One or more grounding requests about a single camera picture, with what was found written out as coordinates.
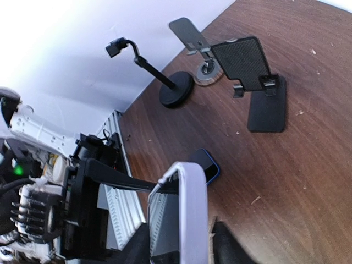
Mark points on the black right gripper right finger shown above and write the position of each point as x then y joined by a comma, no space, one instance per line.
226,248

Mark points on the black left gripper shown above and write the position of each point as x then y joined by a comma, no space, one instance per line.
69,211

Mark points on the black folding phone stand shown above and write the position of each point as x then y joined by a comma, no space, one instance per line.
244,60

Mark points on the white-cased smartphone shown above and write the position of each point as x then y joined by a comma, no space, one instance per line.
178,216

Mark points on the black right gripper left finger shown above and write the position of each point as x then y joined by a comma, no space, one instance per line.
137,250

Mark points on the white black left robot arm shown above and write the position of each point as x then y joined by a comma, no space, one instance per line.
38,151

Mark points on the blue-edged black smartphone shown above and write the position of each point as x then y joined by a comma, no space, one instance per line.
210,167

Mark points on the aluminium front rail frame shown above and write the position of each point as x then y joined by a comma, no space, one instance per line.
125,214

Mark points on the clear-base metal phone stand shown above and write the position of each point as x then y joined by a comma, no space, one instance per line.
209,71

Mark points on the black gooseneck phone stand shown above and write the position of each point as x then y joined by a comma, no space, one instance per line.
175,89

